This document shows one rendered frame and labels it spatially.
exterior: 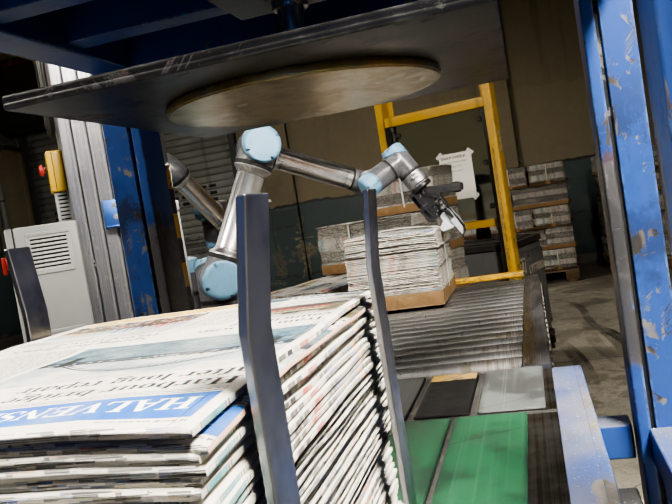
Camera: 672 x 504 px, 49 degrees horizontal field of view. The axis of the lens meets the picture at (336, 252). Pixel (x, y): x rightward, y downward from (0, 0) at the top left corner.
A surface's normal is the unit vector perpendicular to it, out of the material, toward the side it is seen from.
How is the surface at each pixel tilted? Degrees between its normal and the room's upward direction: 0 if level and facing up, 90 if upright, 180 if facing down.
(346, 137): 90
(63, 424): 0
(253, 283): 99
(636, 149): 90
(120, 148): 90
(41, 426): 1
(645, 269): 90
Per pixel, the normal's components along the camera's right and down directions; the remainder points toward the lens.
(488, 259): -0.52, 0.13
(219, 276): 0.24, 0.13
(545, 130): -0.25, 0.09
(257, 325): 0.97, 0.01
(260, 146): 0.32, -0.12
